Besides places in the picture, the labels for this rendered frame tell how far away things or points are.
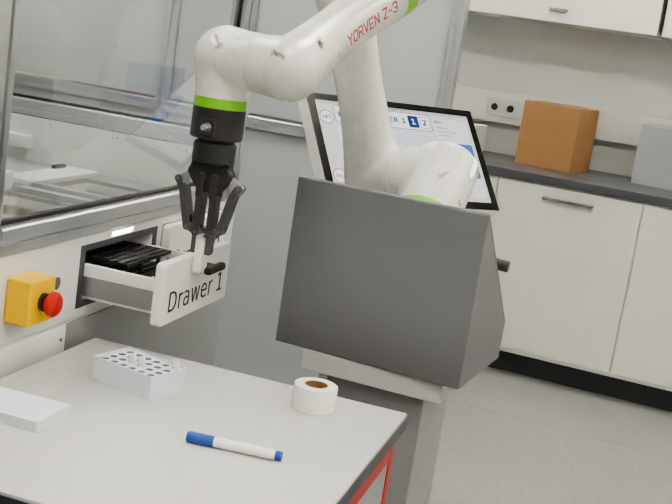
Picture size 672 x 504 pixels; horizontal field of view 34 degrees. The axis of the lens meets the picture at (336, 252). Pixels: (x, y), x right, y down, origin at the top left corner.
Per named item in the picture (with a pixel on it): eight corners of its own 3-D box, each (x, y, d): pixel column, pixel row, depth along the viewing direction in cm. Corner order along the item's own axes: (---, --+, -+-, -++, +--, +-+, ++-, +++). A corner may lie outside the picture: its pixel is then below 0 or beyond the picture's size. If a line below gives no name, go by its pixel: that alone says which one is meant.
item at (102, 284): (214, 289, 211) (218, 258, 209) (154, 315, 186) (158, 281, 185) (34, 249, 221) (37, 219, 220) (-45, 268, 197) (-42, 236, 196)
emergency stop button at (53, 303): (64, 315, 171) (66, 291, 170) (50, 320, 167) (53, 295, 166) (47, 311, 171) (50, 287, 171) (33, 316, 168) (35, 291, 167)
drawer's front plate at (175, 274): (224, 296, 212) (232, 242, 210) (158, 327, 185) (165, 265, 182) (216, 295, 212) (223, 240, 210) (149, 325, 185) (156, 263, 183)
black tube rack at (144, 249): (167, 282, 209) (171, 250, 208) (124, 299, 192) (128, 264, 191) (66, 260, 215) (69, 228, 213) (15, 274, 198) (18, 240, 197)
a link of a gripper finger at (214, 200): (218, 173, 192) (225, 174, 191) (211, 235, 194) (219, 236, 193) (209, 174, 188) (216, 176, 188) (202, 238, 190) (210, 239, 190)
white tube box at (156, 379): (184, 390, 173) (187, 367, 172) (148, 400, 166) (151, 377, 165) (127, 368, 179) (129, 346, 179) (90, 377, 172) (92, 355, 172)
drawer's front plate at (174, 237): (221, 258, 246) (227, 210, 243) (164, 280, 218) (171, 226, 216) (214, 257, 246) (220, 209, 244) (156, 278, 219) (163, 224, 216)
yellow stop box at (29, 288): (56, 320, 173) (60, 276, 172) (31, 329, 166) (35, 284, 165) (28, 313, 174) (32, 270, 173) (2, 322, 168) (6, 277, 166)
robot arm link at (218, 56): (223, 24, 192) (184, 18, 183) (282, 33, 186) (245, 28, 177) (213, 103, 195) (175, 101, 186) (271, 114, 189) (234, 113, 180)
